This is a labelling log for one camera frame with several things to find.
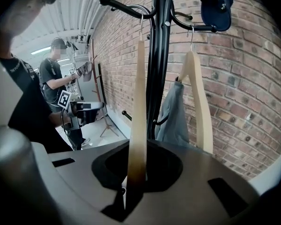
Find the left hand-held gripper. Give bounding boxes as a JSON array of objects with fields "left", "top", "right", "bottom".
[{"left": 58, "top": 90, "right": 105, "bottom": 130}]

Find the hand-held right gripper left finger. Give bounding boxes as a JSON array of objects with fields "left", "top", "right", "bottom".
[{"left": 48, "top": 139, "right": 130, "bottom": 225}]

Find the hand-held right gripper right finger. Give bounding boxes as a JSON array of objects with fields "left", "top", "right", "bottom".
[{"left": 126, "top": 138, "right": 261, "bottom": 225}]

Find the bare wooden hanger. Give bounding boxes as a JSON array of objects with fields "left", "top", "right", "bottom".
[{"left": 127, "top": 13, "right": 148, "bottom": 193}]

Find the black coat stand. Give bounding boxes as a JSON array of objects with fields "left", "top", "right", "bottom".
[{"left": 99, "top": 0, "right": 218, "bottom": 140}]

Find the person's left forearm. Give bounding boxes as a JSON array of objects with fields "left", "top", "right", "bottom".
[{"left": 48, "top": 110, "right": 71, "bottom": 128}]

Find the wooden hanger with jacket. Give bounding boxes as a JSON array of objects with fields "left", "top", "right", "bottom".
[{"left": 177, "top": 24, "right": 214, "bottom": 155}]

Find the grey cap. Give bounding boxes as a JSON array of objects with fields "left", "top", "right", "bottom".
[{"left": 82, "top": 61, "right": 93, "bottom": 83}]

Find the person's black shirt torso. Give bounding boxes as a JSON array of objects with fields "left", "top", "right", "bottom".
[{"left": 0, "top": 52, "right": 73, "bottom": 153}]

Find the long ceiling light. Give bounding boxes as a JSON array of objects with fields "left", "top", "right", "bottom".
[{"left": 30, "top": 46, "right": 52, "bottom": 55}]

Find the grey jacket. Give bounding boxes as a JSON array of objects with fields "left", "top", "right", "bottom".
[{"left": 154, "top": 76, "right": 190, "bottom": 147}]

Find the bundle of white ceiling pipes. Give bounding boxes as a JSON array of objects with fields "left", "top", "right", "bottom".
[{"left": 78, "top": 0, "right": 122, "bottom": 36}]

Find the person's head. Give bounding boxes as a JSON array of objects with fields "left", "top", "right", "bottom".
[{"left": 0, "top": 0, "right": 59, "bottom": 58}]

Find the navy blue cap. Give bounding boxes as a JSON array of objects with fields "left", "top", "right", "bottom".
[{"left": 192, "top": 0, "right": 235, "bottom": 32}]

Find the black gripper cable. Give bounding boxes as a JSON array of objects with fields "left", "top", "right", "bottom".
[{"left": 60, "top": 108, "right": 72, "bottom": 132}]

